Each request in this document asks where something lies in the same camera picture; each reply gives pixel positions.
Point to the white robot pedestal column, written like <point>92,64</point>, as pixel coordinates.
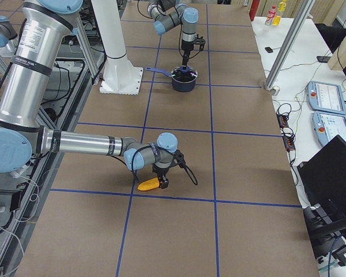
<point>119,76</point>

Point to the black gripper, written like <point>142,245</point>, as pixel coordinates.
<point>186,47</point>
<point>159,170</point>

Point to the upper teach pendant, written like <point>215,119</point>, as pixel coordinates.
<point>325,97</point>

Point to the black laptop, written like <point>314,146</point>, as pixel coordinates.
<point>324,175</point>

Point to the lower teach pendant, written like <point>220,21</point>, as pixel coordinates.
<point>329,125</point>

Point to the glass pot lid blue knob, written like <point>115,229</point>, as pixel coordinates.
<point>184,75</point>

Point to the orange black power adapter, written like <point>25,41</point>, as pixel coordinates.
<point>283,121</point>

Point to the dark blue saucepan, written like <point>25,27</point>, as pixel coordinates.
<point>178,86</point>

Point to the teach pendant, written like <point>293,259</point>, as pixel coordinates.
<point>329,125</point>
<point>325,97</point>

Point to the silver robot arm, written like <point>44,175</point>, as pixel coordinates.
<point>170,14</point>
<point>21,136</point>

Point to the yellow corn cob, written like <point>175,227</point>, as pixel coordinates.
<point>150,184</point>

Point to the yellow drink bottle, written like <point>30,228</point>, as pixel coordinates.
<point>281,7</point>

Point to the aluminium frame post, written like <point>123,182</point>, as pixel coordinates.
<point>286,46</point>

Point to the red drink bottle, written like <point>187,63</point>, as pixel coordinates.
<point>270,16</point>

